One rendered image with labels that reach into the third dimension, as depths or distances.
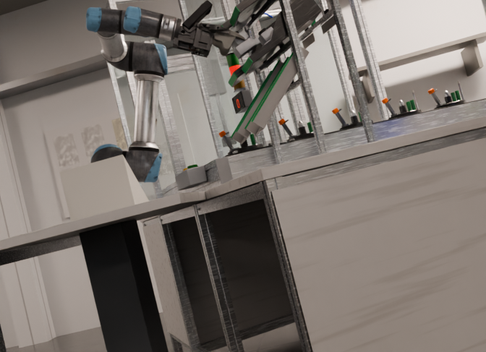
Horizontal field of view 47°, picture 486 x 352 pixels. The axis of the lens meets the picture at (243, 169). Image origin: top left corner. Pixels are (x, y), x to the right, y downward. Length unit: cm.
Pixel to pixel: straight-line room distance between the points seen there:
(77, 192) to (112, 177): 14
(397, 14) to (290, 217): 408
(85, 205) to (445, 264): 117
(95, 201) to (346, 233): 93
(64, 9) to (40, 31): 31
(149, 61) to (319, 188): 102
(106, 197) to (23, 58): 408
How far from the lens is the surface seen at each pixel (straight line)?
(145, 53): 221
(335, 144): 213
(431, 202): 159
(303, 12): 181
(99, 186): 200
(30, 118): 585
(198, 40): 175
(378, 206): 150
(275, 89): 171
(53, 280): 577
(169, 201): 155
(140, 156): 216
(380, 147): 152
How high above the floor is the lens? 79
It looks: 3 degrees up
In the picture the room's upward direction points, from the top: 14 degrees counter-clockwise
